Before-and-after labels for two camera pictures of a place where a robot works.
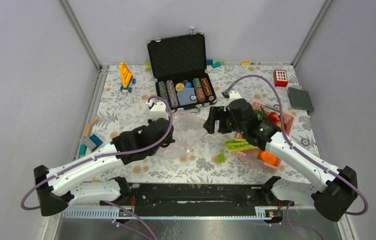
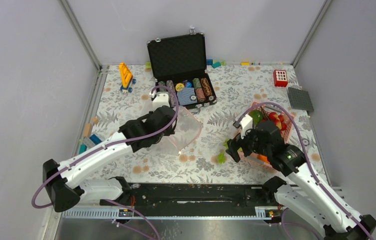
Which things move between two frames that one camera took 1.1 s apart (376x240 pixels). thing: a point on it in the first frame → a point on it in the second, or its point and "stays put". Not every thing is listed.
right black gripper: x=216 y=113 → x=238 y=141
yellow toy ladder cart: x=127 y=78 stays put
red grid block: x=280 y=78 stays put
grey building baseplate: x=300 y=99 stays put
